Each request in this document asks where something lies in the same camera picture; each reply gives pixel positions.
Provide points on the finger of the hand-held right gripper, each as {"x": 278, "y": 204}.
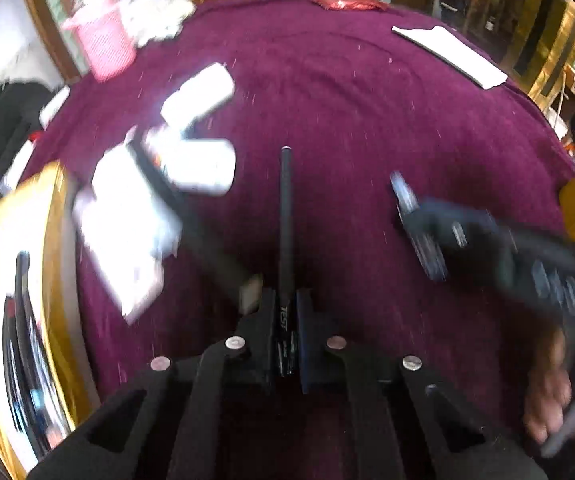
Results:
{"x": 432, "y": 215}

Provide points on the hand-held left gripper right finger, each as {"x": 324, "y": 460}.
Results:
{"x": 303, "y": 345}

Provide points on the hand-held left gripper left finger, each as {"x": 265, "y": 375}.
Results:
{"x": 267, "y": 340}

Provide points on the black pen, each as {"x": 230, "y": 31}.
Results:
{"x": 286, "y": 220}

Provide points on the yellow storage box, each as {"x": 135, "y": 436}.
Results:
{"x": 62, "y": 240}

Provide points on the person's right hand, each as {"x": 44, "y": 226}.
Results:
{"x": 547, "y": 395}

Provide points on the maroon tablecloth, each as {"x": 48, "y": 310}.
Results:
{"x": 347, "y": 125}

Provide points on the long black stick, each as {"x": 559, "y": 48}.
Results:
{"x": 192, "y": 220}

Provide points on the white folded cloth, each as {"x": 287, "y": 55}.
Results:
{"x": 452, "y": 52}

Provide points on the white flat cloth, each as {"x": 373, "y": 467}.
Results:
{"x": 122, "y": 230}

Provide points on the wooden railing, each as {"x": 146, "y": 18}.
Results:
{"x": 497, "y": 15}

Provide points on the red foil packet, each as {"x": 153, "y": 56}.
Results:
{"x": 350, "y": 3}

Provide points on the white paper sheet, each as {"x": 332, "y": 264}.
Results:
{"x": 53, "y": 106}

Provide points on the pink woven basket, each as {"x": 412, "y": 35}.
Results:
{"x": 102, "y": 45}

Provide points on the black bag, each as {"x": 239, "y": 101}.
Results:
{"x": 2, "y": 130}

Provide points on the clear plastic bag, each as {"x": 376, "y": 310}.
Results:
{"x": 152, "y": 15}

